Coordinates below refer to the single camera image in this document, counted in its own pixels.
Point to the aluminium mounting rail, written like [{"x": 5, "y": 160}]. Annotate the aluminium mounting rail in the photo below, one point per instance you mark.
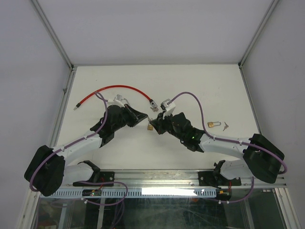
[{"x": 166, "y": 178}]

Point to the left aluminium frame post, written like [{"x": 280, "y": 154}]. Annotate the left aluminium frame post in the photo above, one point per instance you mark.
[{"x": 51, "y": 32}]

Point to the white slotted cable duct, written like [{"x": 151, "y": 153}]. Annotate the white slotted cable duct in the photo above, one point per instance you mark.
[{"x": 146, "y": 192}]

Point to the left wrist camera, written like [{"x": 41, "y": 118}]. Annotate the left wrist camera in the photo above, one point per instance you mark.
[{"x": 118, "y": 101}]

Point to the red cable lock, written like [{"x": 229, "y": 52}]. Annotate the red cable lock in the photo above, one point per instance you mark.
[{"x": 116, "y": 88}]

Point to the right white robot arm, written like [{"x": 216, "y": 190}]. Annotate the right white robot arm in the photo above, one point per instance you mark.
[{"x": 255, "y": 156}]

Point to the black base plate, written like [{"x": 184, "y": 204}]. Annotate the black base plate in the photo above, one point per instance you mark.
[
  {"x": 104, "y": 180},
  {"x": 207, "y": 178}
]

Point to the aluminium frame post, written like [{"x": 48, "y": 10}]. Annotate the aluminium frame post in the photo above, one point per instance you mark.
[
  {"x": 268, "y": 14},
  {"x": 51, "y": 32}
]

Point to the silver key pair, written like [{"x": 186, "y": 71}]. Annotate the silver key pair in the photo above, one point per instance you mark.
[{"x": 154, "y": 108}]

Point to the small brass padlock long shackle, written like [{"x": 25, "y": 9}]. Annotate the small brass padlock long shackle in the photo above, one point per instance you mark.
[{"x": 150, "y": 126}]

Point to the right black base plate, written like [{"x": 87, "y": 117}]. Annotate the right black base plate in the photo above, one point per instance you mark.
[{"x": 207, "y": 178}]

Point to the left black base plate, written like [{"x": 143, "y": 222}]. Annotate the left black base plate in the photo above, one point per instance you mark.
[{"x": 104, "y": 180}]

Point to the right aluminium frame post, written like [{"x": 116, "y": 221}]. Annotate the right aluminium frame post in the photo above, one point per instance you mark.
[{"x": 268, "y": 14}]

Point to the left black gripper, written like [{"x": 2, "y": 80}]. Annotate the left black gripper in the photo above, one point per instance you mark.
[{"x": 135, "y": 119}]

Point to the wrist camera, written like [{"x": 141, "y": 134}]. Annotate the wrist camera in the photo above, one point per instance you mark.
[
  {"x": 118, "y": 101},
  {"x": 168, "y": 107}
]

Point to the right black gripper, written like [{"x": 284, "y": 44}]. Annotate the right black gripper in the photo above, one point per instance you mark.
[{"x": 158, "y": 122}]

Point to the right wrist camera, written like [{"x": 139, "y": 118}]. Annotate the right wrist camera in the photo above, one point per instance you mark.
[{"x": 168, "y": 107}]

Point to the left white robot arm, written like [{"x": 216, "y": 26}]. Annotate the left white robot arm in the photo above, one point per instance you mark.
[{"x": 50, "y": 168}]

